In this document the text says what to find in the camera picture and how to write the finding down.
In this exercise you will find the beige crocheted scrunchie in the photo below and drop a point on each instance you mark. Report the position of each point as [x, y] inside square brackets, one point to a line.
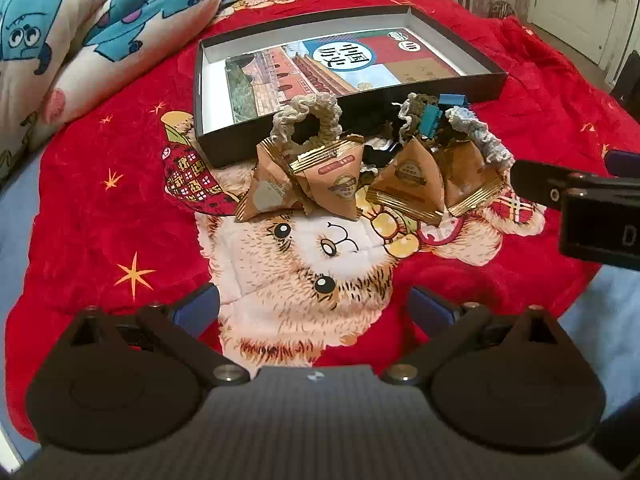
[330, 110]

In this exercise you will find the printed booklet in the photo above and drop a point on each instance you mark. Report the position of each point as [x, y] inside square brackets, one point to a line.
[320, 70]

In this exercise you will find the red printed blanket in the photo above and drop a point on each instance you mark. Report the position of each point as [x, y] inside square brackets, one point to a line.
[125, 185]

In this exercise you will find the blue binder clip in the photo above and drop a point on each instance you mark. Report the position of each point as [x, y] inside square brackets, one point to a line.
[452, 101]

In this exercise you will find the black shallow cardboard box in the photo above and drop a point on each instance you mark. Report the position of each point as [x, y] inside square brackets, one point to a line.
[215, 85]

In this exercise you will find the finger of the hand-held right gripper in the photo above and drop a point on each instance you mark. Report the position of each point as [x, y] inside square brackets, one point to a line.
[537, 180]
[625, 162]

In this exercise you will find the white door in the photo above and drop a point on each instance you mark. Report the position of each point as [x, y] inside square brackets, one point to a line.
[565, 5]

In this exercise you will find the brown triangular snack packet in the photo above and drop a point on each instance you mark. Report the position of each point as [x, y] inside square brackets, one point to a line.
[335, 182]
[267, 187]
[467, 172]
[410, 180]

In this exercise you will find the white monster print quilt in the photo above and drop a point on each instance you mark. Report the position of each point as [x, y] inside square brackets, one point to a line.
[75, 35]

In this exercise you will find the black binder clip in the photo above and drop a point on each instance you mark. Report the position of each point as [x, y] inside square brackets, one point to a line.
[380, 152]

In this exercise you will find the grey-beige crocheted scrunchie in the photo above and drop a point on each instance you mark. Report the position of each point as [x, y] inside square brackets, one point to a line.
[407, 110]

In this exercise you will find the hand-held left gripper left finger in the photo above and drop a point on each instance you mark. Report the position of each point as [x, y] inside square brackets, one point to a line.
[195, 307]

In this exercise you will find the light blue crocheted scrunchie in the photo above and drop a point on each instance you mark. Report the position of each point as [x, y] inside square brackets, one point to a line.
[482, 135]

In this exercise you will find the teal binder clip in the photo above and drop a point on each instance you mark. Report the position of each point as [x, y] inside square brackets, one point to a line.
[430, 122]

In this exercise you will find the black bag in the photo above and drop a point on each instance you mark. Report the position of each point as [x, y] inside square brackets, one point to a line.
[630, 77]

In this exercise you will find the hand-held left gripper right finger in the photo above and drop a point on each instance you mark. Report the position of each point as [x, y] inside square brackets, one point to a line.
[431, 310]

